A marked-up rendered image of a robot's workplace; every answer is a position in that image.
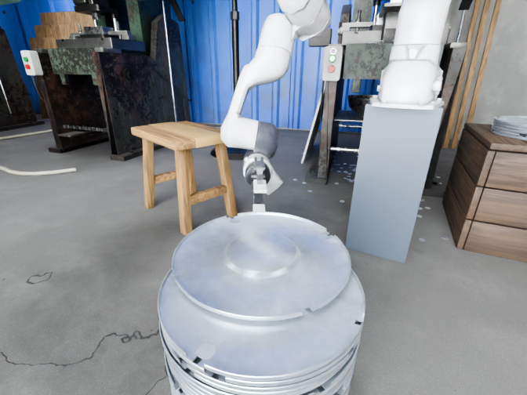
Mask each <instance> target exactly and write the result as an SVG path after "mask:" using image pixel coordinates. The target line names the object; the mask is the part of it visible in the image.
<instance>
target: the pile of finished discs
mask: <svg viewBox="0 0 527 395"><path fill-rule="evenodd" d="M491 132H493V133H495V134H497V135H501V136H506V137H510V138H514V139H518V140H527V116H500V117H499V118H497V117H495V118H494V122H493V123H492V127H491Z"/></svg>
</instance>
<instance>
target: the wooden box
mask: <svg viewBox="0 0 527 395"><path fill-rule="evenodd" d="M491 127H492V125H489V124H476V123H465V125H464V128H465V129H463V131H462V134H461V137H460V142H459V145H458V148H457V151H456V156H455V159H454V162H453V165H452V170H451V172H450V176H449V181H448V184H447V187H446V190H445V195H444V197H443V201H442V204H443V207H444V210H445V214H446V217H447V220H448V223H449V227H450V230H451V232H452V237H453V240H454V242H455V245H456V248H459V249H463V250H466V251H470V252H477V253H481V254H486V255H493V256H497V257H500V258H505V259H512V260H516V261H520V262H524V263H527V140H518V139H514V138H510V137H506V136H501V135H497V134H495V133H493V132H491Z"/></svg>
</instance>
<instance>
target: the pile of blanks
mask: <svg viewBox="0 0 527 395"><path fill-rule="evenodd" d="M355 324H358V325H361V328H360V331H359V333H358V335H357V337H356V338H355V340H354V341H353V343H352V344H351V345H350V346H349V347H348V348H347V349H346V350H345V351H344V352H343V353H342V354H341V355H339V356H338V358H336V359H335V360H334V361H332V362H330V363H329V364H327V365H325V366H324V367H322V368H319V369H318V370H315V371H313V372H310V373H307V374H305V375H301V376H297V377H294V378H291V379H282V380H275V381H249V380H242V379H233V378H230V377H227V376H223V375H219V374H217V373H214V372H211V371H209V370H206V369H204V368H202V367H200V366H198V364H199V363H200V362H201V361H202V359H201V358H200V357H197V358H196V359H195V360H194V361H193V362H192V361H190V360H189V359H187V358H186V357H185V356H184V355H183V354H182V353H181V352H180V351H179V350H178V349H177V348H176V347H175V346H174V345H173V344H172V343H171V342H170V341H169V339H168V338H167V336H166V334H165V333H164V331H163V328H162V325H161V323H160V320H159V331H160V336H161V340H162V345H163V346H164V354H165V366H166V369H167V372H168V375H169V381H170V385H171V391H172V395H348V393H349V389H350V384H351V378H352V375H353V372H354V365H355V361H356V357H357V352H358V347H359V343H360V338H361V333H362V328H363V324H364V319H363V322H359V321H355Z"/></svg>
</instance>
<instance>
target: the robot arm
mask: <svg viewBox="0 0 527 395"><path fill-rule="evenodd" d="M450 2H451V0H403V2H402V7H401V9H400V11H399V14H398V22H397V27H396V32H395V36H394V45H393V46H391V54H390V58H389V63H388V65H387V66H386V68H385V69H384V70H382V74H381V79H380V85H378V87H377V91H379V95H378V97H377V96H373V97H372V98H370V103H371V106H374V107H390V108H404V109H421V110H433V109H435V108H437V107H440V106H442V105H444V101H442V98H437V96H438V94H439V91H440V90H441V89H442V79H443V77H442V73H443V70H442V69H441V68H440V67H439V66H438V59H439V56H440V52H441V47H442V46H441V43H442V36H443V33H444V29H445V22H446V19H447V15H448V11H449V5H450ZM278 4H279V6H280V8H281V10H282V12H284V13H285V14H282V13H274V14H270V15H269V16H268V17H267V19H266V20H265V21H264V24H263V27H262V31H261V34H260V40H259V45H258V49H257V50H256V55H255V57H254V58H253V60H252V61H251V62H250V63H249V64H246V65H245V66H244V67H243V69H242V72H241V74H240V76H239V79H238V83H237V85H236V88H235V91H234V95H233V98H232V101H231V105H230V108H229V111H228V113H227V116H226V118H225V119H224V123H223V124H222V126H221V128H220V138H221V140H222V141H223V142H224V144H226V145H227V146H228V147H235V148H242V149H247V151H246V153H245V156H244V159H243V175H244V176H245V180H246V182H247V183H248V184H249V185H250V186H251V187H252V193H253V194H254V196H253V211H254V212H265V210H267V206H265V204H264V200H263V194H264V193H265V194H268V195H269V194H271V193H272V192H274V191H275V190H277V189H278V188H279V187H280V186H281V185H282V184H283V182H282V180H281V178H280V177H279V175H278V174H277V173H276V171H275V170H274V168H273V167H272V165H271V163H270V158H272V157H274V155H275V152H276V150H277V148H278V130H277V129H276V127H275V125H274V124H272V123H270V122H265V121H256V120H252V119H248V118H242V116H241V112H242V108H243V106H244V103H245V99H246V97H247V94H248V92H249V90H251V89H253V88H254V87H256V86H259V85H266V84H270V83H273V82H276V81H277V80H279V79H281V78H283V77H284V75H285V74H286V73H287V71H288V69H289V63H290V60H291V56H292V54H293V45H294V42H295V39H297V38H299V39H300V40H302V41H304V40H307V39H309V38H316V37H318V36H321V35H322V34H323V33H325V32H326V31H327V29H328V27H329V25H330V24H331V18H332V17H331V13H330V10H329V5H328V4H327V3H326V0H278Z"/></svg>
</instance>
